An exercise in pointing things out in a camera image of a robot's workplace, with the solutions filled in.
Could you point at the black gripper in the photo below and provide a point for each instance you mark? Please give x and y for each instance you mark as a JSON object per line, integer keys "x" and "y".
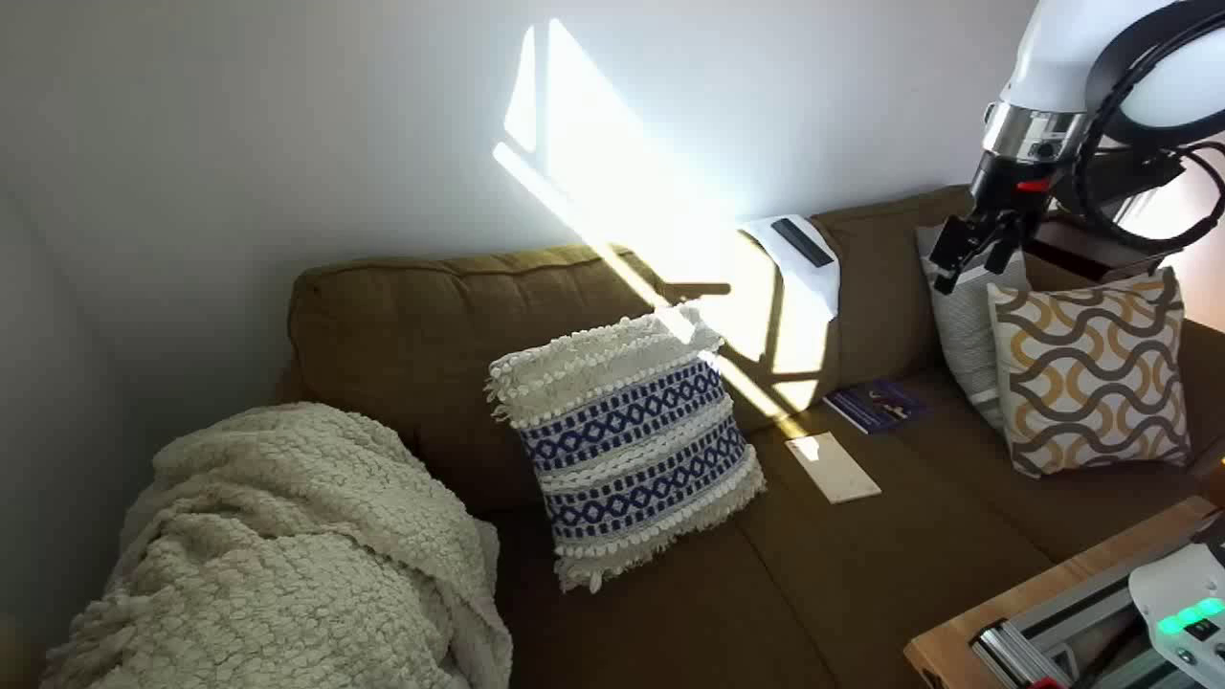
{"x": 1003, "y": 212}

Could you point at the black remote control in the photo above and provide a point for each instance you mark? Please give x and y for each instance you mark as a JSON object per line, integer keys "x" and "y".
{"x": 802, "y": 242}

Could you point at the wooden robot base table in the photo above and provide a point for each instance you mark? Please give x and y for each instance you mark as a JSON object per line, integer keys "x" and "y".
{"x": 1070, "y": 627}

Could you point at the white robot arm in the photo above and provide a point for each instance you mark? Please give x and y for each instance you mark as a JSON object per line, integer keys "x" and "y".
{"x": 1102, "y": 101}

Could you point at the grey plain pillow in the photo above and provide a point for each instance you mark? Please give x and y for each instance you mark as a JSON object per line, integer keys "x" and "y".
{"x": 964, "y": 327}

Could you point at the brown wave patterned pillow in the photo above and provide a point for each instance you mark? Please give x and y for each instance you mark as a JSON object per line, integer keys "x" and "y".
{"x": 1087, "y": 376}

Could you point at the white pillow case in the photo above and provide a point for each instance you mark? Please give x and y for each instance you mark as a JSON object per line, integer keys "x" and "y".
{"x": 805, "y": 302}

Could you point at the blue white patterned pillow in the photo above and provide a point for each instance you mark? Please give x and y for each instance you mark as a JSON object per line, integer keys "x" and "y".
{"x": 628, "y": 434}

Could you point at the dark blue booklet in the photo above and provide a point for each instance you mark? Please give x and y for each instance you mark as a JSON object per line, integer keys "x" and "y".
{"x": 874, "y": 406}

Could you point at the olive brown sofa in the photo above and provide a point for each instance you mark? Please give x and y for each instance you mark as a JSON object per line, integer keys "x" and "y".
{"x": 792, "y": 590}

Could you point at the cream knitted blanket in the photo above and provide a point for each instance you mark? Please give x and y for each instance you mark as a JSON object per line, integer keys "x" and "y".
{"x": 292, "y": 548}

